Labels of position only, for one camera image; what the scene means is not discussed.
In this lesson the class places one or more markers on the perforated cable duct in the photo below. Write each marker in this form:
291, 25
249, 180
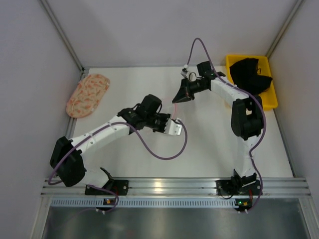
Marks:
146, 203

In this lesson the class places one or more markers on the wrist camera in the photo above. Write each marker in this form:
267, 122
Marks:
172, 127
191, 76

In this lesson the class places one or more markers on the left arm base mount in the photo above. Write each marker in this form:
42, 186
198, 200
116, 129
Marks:
119, 187

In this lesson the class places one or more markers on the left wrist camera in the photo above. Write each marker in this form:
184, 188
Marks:
172, 127

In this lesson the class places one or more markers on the black bra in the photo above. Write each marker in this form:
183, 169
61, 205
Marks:
246, 74

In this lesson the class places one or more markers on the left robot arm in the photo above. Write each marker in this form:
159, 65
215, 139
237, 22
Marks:
72, 159

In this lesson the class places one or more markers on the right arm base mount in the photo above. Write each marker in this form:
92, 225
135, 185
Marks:
227, 189

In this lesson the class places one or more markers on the aluminium frame rail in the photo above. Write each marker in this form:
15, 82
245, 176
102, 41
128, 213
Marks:
190, 187

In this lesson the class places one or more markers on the orange patterned laundry bag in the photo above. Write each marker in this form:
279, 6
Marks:
87, 95

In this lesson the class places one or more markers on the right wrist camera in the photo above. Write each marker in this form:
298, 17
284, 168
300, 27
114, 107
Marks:
191, 76

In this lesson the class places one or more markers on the yellow plastic tray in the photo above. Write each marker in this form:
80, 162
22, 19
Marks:
269, 98

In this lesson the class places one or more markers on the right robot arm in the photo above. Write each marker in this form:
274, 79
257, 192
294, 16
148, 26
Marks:
246, 116

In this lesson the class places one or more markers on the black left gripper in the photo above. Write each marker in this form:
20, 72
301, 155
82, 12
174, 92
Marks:
162, 123

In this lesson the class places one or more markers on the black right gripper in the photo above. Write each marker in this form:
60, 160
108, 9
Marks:
187, 88

